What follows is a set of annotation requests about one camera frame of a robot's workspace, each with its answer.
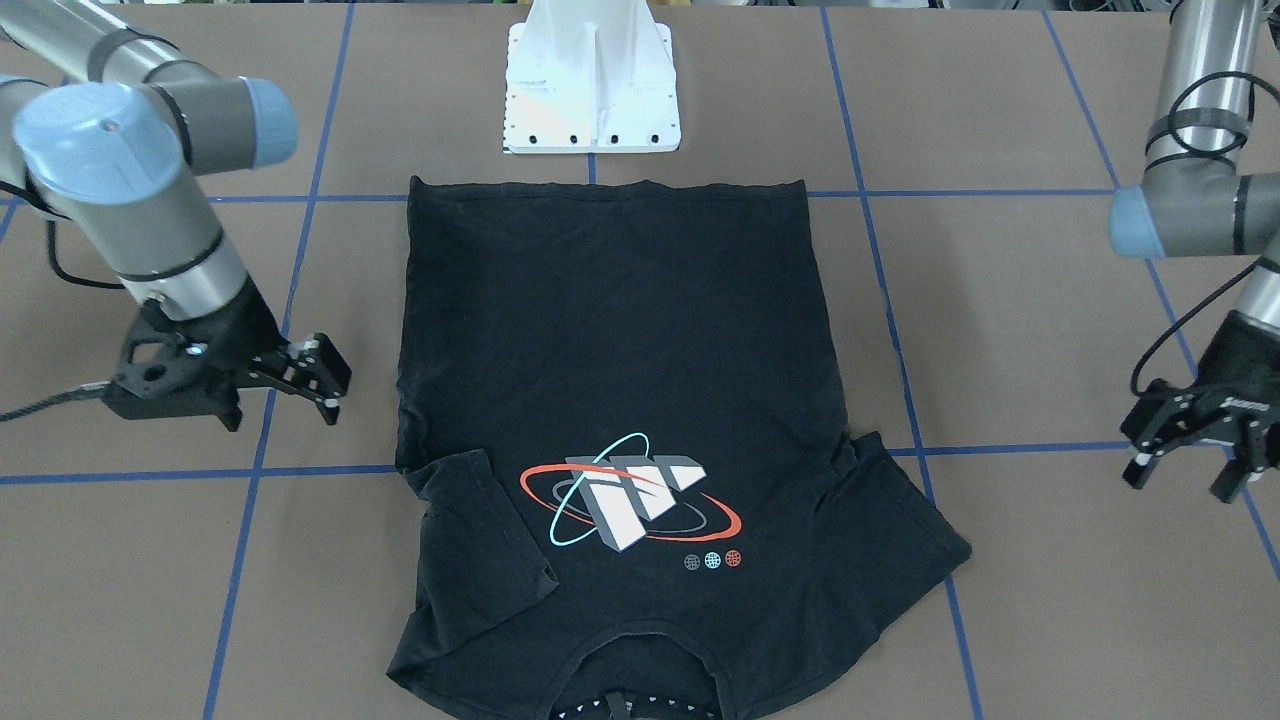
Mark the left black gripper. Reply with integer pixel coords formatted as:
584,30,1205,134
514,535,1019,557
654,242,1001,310
1120,310,1279,503

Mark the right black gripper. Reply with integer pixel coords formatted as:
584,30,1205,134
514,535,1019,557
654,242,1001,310
102,284,352,432

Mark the black graphic t-shirt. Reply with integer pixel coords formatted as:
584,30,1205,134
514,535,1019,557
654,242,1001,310
387,178,972,719

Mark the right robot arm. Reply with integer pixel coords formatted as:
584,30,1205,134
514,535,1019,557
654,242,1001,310
1,1,351,432

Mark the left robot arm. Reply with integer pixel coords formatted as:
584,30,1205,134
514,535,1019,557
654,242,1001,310
1108,1,1279,503

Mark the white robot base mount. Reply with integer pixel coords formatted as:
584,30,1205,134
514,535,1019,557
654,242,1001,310
502,1,682,155

